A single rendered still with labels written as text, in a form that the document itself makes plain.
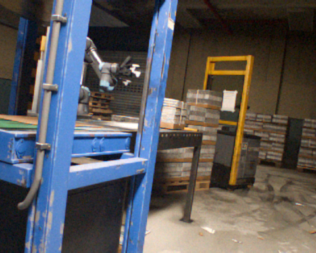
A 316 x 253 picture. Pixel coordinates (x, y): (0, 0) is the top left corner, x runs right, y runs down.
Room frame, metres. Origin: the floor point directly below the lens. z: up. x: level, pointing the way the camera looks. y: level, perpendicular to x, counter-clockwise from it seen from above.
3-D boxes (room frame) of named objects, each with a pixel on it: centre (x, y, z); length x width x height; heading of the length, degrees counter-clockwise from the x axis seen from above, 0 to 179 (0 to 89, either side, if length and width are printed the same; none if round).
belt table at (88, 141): (1.37, 0.57, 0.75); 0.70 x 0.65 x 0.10; 156
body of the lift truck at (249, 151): (4.79, -1.10, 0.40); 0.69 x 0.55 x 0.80; 43
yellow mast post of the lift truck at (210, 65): (4.78, -0.61, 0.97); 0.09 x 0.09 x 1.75; 43
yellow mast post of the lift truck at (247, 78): (4.30, -1.06, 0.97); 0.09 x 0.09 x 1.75; 43
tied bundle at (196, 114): (4.04, -0.30, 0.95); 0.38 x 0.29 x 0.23; 42
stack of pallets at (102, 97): (10.20, 2.34, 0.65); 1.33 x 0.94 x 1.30; 160
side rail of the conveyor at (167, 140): (2.19, -0.08, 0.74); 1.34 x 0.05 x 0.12; 156
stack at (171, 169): (3.74, 0.01, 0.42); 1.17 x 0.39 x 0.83; 133
